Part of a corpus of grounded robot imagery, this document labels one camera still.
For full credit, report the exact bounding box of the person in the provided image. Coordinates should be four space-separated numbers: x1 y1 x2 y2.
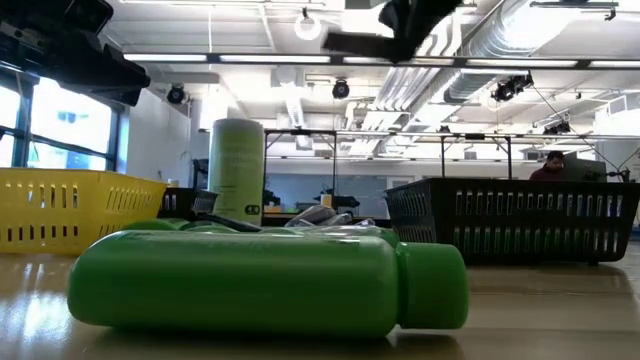
528 149 569 182

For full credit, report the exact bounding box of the black frame stand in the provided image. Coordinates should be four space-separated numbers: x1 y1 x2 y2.
439 132 514 180
262 128 338 221

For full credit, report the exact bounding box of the green bottle with dark label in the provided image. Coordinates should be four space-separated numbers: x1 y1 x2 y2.
259 223 401 247

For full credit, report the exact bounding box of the yellow plastic basket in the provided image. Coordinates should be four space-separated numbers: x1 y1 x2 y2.
0 166 169 256

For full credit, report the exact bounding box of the silver ceiling duct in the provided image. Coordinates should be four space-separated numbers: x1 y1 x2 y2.
372 0 551 131

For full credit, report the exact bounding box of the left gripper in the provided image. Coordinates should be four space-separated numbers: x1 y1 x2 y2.
0 0 152 108

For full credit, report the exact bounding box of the round white ceiling lamp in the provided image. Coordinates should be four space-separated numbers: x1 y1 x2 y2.
293 7 323 42

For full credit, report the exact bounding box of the green disinfecting wipes canister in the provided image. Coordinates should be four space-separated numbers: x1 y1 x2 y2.
207 118 266 227

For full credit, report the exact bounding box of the black plastic basket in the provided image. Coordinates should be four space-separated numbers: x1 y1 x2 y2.
158 186 220 221
383 176 640 266

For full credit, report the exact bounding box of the dark computer monitor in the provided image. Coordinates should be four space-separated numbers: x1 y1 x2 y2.
563 152 609 182

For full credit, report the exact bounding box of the large window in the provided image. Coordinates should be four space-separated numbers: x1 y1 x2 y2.
0 74 124 174

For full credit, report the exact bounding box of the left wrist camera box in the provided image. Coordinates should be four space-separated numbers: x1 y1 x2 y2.
59 0 116 37

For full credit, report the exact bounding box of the long ceiling light bar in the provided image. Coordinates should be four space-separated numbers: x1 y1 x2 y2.
122 52 640 70

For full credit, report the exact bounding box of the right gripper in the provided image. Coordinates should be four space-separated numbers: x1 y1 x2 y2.
322 0 465 65

